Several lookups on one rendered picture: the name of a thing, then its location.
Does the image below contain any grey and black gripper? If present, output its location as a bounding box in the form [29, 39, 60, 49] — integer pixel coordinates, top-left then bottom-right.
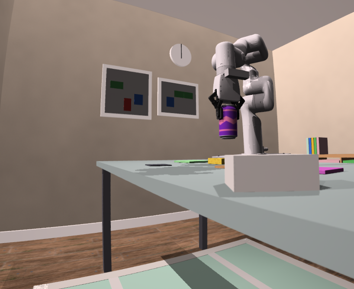
[208, 74, 245, 120]

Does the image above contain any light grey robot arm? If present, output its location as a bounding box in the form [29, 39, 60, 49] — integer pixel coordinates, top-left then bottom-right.
[212, 34, 274, 155]

